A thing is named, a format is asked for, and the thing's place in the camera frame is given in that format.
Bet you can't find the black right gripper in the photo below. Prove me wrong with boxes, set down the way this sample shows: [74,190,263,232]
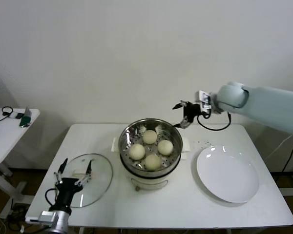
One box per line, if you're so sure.
[172,99,203,129]

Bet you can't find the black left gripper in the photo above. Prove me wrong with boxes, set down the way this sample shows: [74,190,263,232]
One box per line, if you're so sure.
[50,157,93,215]

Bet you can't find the round glass pot lid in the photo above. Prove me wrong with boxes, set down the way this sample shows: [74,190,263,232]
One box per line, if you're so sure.
[55,153,114,209]

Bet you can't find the white steamed baozi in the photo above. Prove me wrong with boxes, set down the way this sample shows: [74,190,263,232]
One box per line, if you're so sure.
[158,140,174,156]
[143,130,158,145]
[144,154,163,171]
[129,143,146,161]

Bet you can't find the perforated steel steamer basket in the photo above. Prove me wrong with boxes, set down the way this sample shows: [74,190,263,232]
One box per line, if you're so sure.
[119,118,183,173]

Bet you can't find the scattered brown crumbs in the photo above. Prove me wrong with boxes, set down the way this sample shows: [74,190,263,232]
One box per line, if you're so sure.
[194,139,212,147]

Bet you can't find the green object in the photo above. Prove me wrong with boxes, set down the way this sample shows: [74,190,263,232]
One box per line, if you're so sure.
[19,116,32,128]

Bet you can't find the white side table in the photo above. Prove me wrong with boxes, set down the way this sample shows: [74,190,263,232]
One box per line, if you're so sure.
[0,108,41,220]

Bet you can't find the round white plate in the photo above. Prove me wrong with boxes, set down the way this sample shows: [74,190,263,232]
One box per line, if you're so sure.
[196,145,260,203]

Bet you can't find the white electric cooker pot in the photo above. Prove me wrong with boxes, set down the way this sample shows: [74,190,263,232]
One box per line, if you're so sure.
[111,136,191,191]

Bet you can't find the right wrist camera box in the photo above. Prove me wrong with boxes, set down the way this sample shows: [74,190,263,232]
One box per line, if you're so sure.
[198,90,213,112]

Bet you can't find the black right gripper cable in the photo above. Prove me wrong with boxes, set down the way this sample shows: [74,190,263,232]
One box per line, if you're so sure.
[196,112,232,131]

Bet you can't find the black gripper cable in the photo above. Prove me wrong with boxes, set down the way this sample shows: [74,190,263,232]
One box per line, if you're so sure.
[196,112,232,131]
[45,187,60,212]

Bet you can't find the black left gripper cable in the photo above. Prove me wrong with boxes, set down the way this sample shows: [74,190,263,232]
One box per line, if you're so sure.
[45,187,60,212]

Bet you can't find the black floor cables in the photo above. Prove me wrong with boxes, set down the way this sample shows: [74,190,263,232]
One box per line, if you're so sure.
[8,204,31,232]

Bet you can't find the black headphones with cable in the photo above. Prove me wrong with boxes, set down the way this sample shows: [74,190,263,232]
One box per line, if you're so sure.
[0,106,14,122]

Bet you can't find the white wall cable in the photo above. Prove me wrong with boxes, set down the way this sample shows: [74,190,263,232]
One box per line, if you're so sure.
[265,135,293,160]

